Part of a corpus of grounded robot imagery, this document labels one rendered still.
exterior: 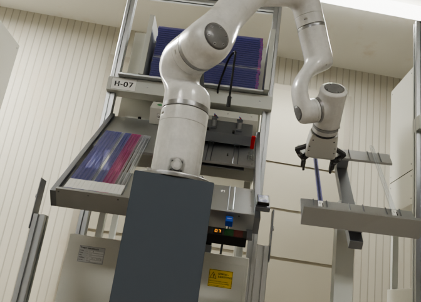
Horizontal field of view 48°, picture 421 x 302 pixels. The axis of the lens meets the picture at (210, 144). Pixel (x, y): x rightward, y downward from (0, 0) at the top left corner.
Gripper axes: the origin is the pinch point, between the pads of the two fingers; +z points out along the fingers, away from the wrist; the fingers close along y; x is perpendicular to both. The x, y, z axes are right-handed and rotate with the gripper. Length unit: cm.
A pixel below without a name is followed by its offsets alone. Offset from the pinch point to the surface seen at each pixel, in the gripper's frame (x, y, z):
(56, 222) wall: -144, 194, 215
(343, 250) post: 21.4, -10.8, 16.2
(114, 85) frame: -54, 91, 9
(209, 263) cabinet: 15, 34, 41
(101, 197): 23, 70, 5
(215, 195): 9.1, 33.5, 10.5
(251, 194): 5.0, 21.2, 11.8
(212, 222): 22.1, 32.9, 10.4
